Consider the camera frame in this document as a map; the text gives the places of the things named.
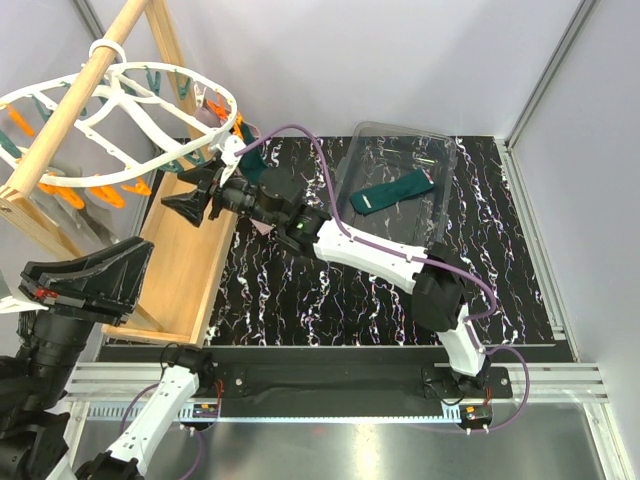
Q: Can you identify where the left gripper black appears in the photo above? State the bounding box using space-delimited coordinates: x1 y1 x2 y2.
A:
19 232 155 407

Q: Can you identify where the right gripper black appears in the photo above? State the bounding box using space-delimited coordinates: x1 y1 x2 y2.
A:
161 159 282 230

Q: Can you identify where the green sock with reindeer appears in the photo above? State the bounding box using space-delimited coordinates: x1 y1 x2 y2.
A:
239 123 269 185

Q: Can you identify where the orange clothespin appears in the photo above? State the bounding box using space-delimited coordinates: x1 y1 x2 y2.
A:
206 99 229 123
231 112 244 140

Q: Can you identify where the plain green sock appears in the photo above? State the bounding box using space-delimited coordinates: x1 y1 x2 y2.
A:
349 169 435 215

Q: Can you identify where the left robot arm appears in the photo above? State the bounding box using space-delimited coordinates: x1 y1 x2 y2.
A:
1 236 216 479

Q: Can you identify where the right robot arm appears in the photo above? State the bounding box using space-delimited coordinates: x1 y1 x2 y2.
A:
161 162 490 397

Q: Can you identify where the white round clip hanger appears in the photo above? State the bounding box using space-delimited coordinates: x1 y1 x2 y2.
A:
1 39 239 188

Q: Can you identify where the pink cloth garment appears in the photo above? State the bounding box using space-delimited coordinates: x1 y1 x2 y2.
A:
193 97 220 128

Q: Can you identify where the clear plastic bin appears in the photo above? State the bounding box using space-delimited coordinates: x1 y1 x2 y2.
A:
334 121 457 248

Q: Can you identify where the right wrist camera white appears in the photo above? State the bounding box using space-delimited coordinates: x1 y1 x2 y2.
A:
208 133 246 186

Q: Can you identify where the aluminium rail frame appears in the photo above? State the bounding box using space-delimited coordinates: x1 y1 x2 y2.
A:
64 362 614 426

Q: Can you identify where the wooden drying rack frame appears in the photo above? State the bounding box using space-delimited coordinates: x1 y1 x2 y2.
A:
1 1 184 260

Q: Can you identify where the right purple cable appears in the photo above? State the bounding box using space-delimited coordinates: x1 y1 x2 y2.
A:
237 123 531 431

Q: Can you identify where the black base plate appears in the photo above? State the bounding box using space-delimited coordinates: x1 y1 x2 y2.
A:
97 342 519 419

